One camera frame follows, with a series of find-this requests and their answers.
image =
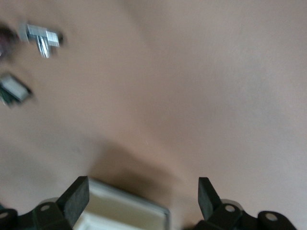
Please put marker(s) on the silver metal fitting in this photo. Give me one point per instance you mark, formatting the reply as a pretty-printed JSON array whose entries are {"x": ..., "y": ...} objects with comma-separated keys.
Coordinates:
[{"x": 38, "y": 33}]

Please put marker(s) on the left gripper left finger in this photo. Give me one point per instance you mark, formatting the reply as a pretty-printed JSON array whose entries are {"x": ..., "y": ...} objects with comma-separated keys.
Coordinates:
[{"x": 75, "y": 201}]

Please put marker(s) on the black switch with white face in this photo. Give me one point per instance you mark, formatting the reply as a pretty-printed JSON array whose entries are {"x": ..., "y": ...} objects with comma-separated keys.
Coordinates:
[{"x": 14, "y": 87}]

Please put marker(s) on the brown terminal block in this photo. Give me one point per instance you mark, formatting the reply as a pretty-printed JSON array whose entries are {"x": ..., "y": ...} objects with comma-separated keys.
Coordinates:
[{"x": 4, "y": 38}]

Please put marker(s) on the white curved plastic piece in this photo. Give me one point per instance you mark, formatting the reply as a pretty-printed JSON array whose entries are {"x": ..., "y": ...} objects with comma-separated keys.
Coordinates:
[{"x": 120, "y": 210}]

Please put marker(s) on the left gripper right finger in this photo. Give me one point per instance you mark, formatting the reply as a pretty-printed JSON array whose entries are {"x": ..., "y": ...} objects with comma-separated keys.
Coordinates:
[{"x": 207, "y": 198}]

